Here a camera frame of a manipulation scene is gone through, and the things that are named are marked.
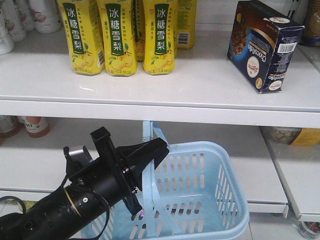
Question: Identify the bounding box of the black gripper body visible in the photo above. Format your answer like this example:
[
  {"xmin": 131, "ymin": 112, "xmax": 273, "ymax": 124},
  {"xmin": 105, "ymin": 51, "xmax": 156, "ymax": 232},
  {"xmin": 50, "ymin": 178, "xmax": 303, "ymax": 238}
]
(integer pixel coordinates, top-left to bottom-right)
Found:
[{"xmin": 68, "ymin": 127, "xmax": 140, "ymax": 198}]

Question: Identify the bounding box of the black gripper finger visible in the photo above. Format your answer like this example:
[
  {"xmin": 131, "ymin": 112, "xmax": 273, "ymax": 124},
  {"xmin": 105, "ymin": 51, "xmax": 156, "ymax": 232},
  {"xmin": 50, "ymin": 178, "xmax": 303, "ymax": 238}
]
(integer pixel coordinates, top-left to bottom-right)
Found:
[
  {"xmin": 123, "ymin": 194, "xmax": 143, "ymax": 216},
  {"xmin": 116, "ymin": 137, "xmax": 170, "ymax": 185}
]

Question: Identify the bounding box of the light blue plastic basket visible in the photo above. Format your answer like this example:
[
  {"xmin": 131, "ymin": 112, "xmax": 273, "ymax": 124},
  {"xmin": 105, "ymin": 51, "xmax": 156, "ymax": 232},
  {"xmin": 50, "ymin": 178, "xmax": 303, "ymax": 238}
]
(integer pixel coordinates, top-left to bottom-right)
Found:
[{"xmin": 79, "ymin": 121, "xmax": 250, "ymax": 240}]

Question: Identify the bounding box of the dark blue cookie box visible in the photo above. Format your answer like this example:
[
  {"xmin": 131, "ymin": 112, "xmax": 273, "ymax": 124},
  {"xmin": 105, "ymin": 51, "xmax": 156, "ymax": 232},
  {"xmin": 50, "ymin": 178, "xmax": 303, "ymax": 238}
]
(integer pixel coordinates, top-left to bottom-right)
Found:
[{"xmin": 227, "ymin": 0, "xmax": 305, "ymax": 94}]

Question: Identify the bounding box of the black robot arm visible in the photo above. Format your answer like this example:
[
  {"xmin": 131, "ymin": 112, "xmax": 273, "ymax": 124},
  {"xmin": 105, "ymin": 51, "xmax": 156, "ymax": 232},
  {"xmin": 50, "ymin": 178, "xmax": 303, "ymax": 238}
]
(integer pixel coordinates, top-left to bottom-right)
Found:
[{"xmin": 0, "ymin": 127, "xmax": 169, "ymax": 240}]

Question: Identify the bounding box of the orange label bottle lower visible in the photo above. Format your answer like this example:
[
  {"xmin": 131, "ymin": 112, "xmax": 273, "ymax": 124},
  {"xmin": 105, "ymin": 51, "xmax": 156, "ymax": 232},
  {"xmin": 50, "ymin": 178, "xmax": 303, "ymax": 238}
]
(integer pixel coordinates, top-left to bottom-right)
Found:
[{"xmin": 21, "ymin": 116, "xmax": 50, "ymax": 138}]

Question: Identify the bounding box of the brown bottle lower left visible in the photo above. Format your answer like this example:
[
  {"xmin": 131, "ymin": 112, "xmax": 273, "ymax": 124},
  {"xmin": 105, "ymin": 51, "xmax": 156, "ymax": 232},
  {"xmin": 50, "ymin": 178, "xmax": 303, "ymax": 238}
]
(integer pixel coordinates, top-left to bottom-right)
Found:
[{"xmin": 0, "ymin": 115, "xmax": 20, "ymax": 138}]

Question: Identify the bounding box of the white store shelf unit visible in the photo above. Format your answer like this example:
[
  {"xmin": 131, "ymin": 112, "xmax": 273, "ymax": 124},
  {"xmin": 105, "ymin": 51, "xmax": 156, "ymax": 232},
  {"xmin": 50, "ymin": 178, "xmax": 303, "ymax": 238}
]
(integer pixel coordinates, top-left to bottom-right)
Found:
[{"xmin": 0, "ymin": 0, "xmax": 320, "ymax": 221}]

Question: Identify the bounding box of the yellow pear drink bottle middle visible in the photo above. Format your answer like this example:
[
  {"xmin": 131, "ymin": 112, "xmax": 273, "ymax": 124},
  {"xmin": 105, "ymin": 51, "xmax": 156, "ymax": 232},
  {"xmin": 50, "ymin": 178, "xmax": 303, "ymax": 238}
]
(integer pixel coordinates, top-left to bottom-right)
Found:
[{"xmin": 96, "ymin": 0, "xmax": 138, "ymax": 77}]

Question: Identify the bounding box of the yellow pear drink bottle right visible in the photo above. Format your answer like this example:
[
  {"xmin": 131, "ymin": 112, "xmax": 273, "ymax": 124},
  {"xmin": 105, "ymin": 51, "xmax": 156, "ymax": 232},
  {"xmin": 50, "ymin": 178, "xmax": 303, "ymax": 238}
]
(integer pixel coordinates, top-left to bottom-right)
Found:
[{"xmin": 143, "ymin": 0, "xmax": 178, "ymax": 76}]

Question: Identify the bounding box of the clear cookie tub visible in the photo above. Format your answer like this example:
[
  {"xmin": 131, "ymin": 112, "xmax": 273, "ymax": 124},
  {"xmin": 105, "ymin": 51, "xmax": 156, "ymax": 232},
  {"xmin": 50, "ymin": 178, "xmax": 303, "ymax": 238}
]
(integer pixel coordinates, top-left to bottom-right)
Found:
[{"xmin": 260, "ymin": 126, "xmax": 302, "ymax": 145}]

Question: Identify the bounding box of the yellow pear drink bottle rear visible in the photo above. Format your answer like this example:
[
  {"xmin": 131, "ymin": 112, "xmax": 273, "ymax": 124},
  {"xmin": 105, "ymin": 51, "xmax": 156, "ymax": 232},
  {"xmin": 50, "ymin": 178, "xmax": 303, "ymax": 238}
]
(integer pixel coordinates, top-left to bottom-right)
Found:
[{"xmin": 175, "ymin": 0, "xmax": 198, "ymax": 49}]

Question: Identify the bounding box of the white drink bottle far left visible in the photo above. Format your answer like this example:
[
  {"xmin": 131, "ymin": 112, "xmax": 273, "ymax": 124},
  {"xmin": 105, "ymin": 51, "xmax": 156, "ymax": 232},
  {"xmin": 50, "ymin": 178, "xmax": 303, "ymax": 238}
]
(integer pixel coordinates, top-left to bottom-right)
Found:
[{"xmin": 0, "ymin": 14, "xmax": 15, "ymax": 56}]

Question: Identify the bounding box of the yellow snack box lower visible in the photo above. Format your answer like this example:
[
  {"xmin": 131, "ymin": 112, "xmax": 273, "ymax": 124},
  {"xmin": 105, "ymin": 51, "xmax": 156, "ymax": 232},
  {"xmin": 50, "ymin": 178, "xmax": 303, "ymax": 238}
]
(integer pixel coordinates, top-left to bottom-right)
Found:
[{"xmin": 291, "ymin": 128, "xmax": 320, "ymax": 146}]

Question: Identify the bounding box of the white peach drink bottle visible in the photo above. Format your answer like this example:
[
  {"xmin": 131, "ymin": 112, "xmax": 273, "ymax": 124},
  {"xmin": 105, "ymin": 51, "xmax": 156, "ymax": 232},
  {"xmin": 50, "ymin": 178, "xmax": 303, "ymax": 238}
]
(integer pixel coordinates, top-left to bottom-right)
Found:
[{"xmin": 27, "ymin": 0, "xmax": 61, "ymax": 34}]

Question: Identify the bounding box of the clear jar bottom right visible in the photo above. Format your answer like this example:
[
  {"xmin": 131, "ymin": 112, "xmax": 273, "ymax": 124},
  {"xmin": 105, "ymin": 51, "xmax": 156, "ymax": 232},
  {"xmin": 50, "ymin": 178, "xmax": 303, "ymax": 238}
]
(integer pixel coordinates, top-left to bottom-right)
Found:
[{"xmin": 298, "ymin": 221, "xmax": 320, "ymax": 240}]

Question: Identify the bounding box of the brown biscuit pack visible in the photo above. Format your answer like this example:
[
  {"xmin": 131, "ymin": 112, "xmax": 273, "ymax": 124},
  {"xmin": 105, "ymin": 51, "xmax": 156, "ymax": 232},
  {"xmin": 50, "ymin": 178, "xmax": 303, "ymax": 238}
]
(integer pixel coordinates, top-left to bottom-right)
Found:
[{"xmin": 300, "ymin": 0, "xmax": 320, "ymax": 47}]

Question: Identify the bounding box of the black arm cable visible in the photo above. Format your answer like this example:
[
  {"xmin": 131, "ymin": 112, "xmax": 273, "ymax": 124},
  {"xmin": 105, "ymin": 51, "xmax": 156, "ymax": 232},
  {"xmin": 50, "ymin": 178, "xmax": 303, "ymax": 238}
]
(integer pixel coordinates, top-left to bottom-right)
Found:
[{"xmin": 0, "ymin": 172, "xmax": 111, "ymax": 240}]

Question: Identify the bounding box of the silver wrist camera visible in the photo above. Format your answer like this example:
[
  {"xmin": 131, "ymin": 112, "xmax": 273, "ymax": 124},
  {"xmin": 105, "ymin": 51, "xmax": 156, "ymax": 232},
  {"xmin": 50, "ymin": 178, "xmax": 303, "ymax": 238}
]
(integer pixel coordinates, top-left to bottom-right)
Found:
[{"xmin": 68, "ymin": 145, "xmax": 93, "ymax": 165}]

